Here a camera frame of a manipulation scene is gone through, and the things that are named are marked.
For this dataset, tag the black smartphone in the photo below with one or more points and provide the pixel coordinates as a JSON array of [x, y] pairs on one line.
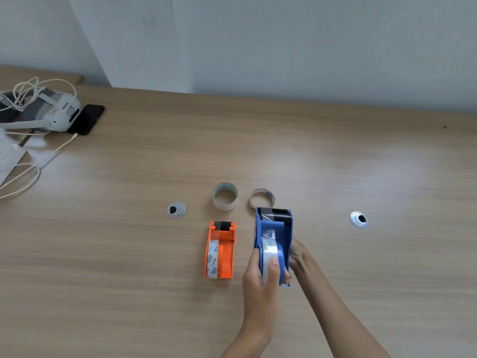
[[87, 119]]

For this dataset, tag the plain clear tape roll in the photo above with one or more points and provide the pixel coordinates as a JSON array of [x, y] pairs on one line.
[[269, 249]]

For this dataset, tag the white grey headset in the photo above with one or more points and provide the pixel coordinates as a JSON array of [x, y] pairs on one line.
[[59, 113]]

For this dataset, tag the narrow tape core blue print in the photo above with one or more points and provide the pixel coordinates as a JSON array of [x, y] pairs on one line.
[[254, 197]]

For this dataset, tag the person's right forearm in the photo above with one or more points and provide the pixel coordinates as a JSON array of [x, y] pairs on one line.
[[335, 313]]

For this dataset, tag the person's left hand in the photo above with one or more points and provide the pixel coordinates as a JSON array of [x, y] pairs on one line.
[[259, 294]]

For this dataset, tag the wide cardboard tape core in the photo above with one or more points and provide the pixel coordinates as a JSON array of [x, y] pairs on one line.
[[225, 205]]

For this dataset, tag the clear tape roll blue label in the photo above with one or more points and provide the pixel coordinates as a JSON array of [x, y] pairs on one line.
[[213, 259]]

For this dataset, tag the person's right hand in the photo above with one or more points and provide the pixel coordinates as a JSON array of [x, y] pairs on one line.
[[298, 255]]

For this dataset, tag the orange tape dispenser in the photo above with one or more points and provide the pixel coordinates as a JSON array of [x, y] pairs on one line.
[[225, 253]]

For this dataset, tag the blue tape dispenser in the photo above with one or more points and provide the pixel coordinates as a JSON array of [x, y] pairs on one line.
[[285, 234]]

